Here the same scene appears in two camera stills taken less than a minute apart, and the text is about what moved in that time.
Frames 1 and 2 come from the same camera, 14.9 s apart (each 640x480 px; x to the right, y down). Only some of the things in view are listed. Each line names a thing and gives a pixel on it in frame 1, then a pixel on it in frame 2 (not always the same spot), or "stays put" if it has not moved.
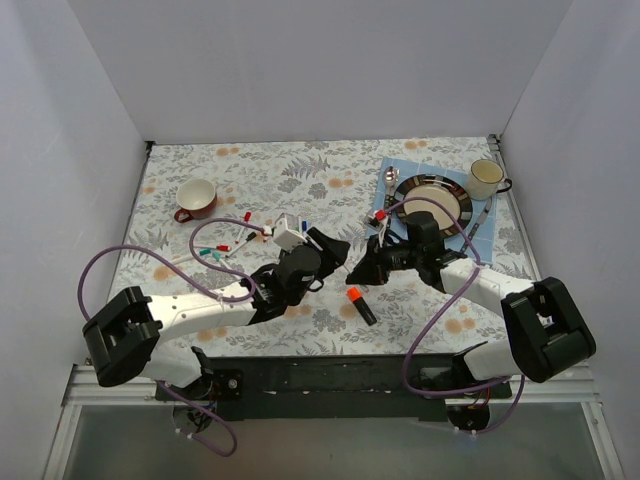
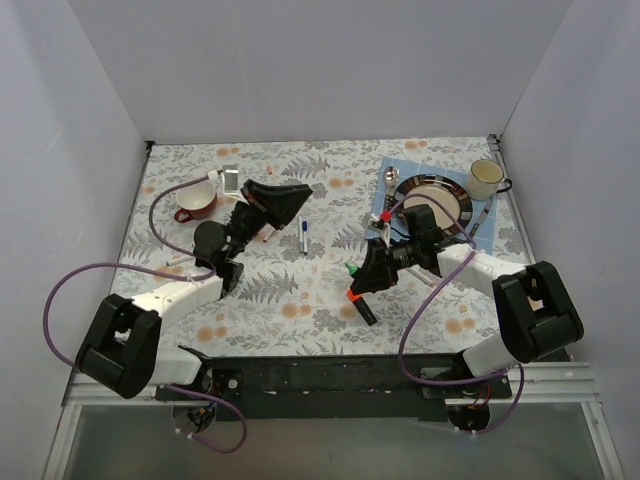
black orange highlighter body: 365,311 stays put
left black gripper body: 319,248 → 257,205
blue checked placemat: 475,240 stays put
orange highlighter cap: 353,293 stays put
